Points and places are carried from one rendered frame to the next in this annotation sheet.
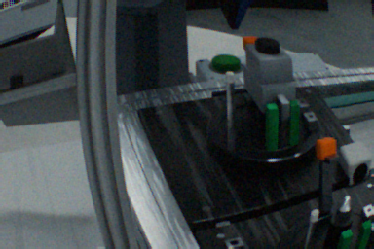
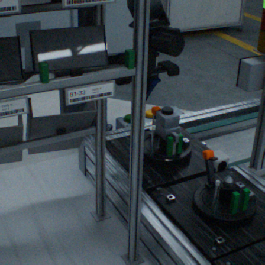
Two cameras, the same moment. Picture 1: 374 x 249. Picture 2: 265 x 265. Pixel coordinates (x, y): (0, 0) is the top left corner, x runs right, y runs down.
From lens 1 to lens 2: 0.42 m
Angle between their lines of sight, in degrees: 14
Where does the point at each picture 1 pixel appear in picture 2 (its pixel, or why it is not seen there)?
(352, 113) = (202, 135)
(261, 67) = (165, 121)
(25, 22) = not seen: outside the picture
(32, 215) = (43, 203)
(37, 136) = (30, 158)
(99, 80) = (137, 134)
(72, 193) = (66, 184)
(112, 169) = (138, 167)
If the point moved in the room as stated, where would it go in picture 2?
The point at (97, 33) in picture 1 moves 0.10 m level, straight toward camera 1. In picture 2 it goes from (139, 115) to (162, 142)
